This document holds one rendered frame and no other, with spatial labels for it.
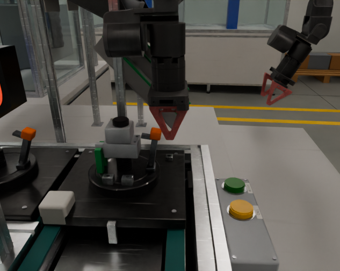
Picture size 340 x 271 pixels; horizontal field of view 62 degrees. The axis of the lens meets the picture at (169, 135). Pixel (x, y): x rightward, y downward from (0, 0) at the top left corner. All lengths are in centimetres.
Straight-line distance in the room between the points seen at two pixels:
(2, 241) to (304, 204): 61
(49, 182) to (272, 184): 53
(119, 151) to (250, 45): 401
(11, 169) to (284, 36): 80
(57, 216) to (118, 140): 16
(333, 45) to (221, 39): 580
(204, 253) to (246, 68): 414
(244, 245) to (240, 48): 407
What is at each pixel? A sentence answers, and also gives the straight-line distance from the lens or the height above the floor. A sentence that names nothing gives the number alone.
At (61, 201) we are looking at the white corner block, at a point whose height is 99.
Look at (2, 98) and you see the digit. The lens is 37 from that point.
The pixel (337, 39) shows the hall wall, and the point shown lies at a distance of 978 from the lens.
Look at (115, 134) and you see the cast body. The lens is 51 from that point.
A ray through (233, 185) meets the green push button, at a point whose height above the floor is 97.
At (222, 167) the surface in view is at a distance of 83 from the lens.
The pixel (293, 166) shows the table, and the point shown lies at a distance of 89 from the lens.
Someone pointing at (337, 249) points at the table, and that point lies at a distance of 67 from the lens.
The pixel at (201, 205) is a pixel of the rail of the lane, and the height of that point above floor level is 96.
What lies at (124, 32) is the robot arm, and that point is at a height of 125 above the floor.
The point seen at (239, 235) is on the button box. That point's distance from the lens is 48.
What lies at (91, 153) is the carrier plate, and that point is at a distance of 68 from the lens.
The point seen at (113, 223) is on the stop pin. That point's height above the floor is 97.
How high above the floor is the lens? 129
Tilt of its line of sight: 25 degrees down
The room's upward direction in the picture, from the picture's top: straight up
